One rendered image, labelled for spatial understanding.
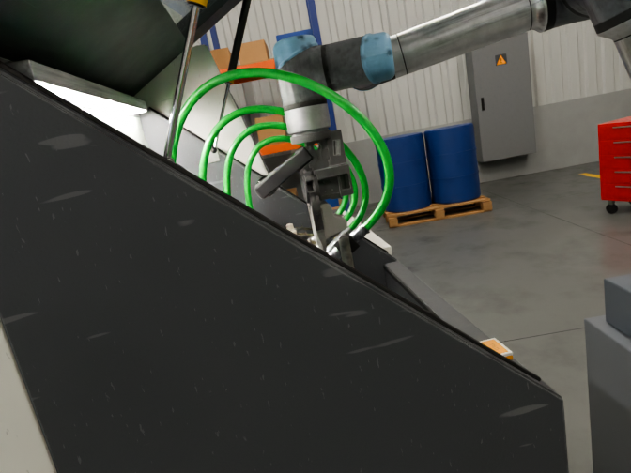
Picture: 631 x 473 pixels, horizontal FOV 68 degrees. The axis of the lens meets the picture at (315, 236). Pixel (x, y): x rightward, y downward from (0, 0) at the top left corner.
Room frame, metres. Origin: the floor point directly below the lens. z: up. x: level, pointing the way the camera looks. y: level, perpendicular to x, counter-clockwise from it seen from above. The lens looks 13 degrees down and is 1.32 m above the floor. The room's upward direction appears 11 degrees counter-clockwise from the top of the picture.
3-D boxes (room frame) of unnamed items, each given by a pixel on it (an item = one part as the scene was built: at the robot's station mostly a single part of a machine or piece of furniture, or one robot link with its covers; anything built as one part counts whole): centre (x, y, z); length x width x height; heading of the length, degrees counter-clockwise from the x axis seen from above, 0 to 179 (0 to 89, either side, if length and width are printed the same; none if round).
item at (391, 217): (5.71, -1.52, 0.51); 1.20 x 0.85 x 1.02; 86
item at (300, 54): (0.82, -0.03, 1.41); 0.09 x 0.08 x 0.11; 78
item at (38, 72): (0.79, 0.30, 1.43); 0.54 x 0.03 x 0.02; 5
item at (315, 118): (0.82, -0.02, 1.33); 0.08 x 0.08 x 0.05
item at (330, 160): (0.82, -0.03, 1.25); 0.09 x 0.08 x 0.12; 95
